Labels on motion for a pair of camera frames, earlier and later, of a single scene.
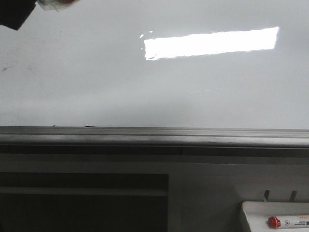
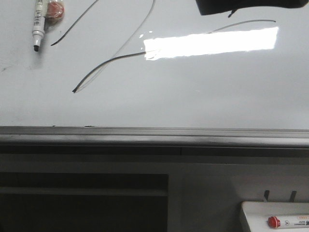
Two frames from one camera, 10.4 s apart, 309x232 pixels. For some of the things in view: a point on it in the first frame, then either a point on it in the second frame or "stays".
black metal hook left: (266, 195) stays
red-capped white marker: (274, 222) stays
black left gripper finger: (13, 13) to (208, 7)
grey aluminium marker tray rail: (161, 136) stays
